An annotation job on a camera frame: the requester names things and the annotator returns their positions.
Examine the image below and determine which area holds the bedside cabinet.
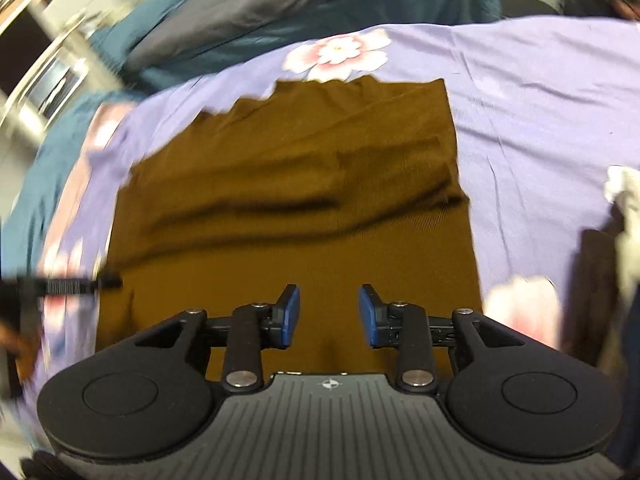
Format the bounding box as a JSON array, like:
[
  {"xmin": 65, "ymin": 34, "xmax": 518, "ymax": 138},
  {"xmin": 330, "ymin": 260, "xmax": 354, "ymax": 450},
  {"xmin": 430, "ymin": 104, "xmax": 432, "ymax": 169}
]
[{"xmin": 0, "ymin": 0, "xmax": 123, "ymax": 131}]

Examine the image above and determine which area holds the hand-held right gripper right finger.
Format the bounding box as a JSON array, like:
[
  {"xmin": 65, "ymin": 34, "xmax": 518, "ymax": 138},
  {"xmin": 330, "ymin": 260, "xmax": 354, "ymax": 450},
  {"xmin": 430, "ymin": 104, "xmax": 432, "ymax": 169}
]
[{"xmin": 358, "ymin": 284, "xmax": 532, "ymax": 394}]

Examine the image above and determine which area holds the white cloth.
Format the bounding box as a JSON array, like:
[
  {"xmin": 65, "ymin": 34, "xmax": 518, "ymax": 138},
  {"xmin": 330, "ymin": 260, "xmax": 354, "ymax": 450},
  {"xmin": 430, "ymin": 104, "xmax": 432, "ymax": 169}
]
[{"xmin": 602, "ymin": 164, "xmax": 640, "ymax": 313}]

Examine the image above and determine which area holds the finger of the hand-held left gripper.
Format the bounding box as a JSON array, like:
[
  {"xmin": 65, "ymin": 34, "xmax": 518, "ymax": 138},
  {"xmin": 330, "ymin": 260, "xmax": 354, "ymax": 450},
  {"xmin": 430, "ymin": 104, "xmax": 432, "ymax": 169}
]
[{"xmin": 15, "ymin": 270, "xmax": 125, "ymax": 297}]

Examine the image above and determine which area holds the dark clothes pile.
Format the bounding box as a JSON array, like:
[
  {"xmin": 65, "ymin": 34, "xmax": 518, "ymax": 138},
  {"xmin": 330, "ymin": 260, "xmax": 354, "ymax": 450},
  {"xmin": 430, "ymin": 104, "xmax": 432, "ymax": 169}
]
[{"xmin": 562, "ymin": 200, "xmax": 640, "ymax": 376}]

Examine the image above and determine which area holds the brown garment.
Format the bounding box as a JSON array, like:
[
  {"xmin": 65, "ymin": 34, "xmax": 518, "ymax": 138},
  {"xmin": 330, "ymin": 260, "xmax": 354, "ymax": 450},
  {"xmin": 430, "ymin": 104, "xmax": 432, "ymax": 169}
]
[{"xmin": 93, "ymin": 78, "xmax": 484, "ymax": 386}]

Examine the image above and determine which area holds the grey pillow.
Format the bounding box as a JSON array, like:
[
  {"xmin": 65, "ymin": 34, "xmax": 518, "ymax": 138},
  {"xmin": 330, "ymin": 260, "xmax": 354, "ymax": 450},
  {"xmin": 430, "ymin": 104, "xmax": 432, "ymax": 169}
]
[{"xmin": 122, "ymin": 0, "xmax": 351, "ymax": 76}]

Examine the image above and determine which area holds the purple floral bed sheet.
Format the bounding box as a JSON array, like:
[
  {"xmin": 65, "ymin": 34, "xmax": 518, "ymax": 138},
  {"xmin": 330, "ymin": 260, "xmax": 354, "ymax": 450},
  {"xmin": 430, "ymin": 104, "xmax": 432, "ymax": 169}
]
[{"xmin": 30, "ymin": 15, "xmax": 640, "ymax": 456}]

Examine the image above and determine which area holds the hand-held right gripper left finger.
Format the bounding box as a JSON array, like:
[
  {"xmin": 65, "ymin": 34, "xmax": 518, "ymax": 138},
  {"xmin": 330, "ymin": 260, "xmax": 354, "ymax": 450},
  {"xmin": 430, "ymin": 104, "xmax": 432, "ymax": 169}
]
[{"xmin": 120, "ymin": 284, "xmax": 302, "ymax": 394}]

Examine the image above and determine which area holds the teal duvet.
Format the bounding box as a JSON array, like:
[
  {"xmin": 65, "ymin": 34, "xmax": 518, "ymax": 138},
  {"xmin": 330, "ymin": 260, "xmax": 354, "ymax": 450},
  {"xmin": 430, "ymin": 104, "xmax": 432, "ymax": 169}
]
[{"xmin": 0, "ymin": 0, "xmax": 503, "ymax": 281}]

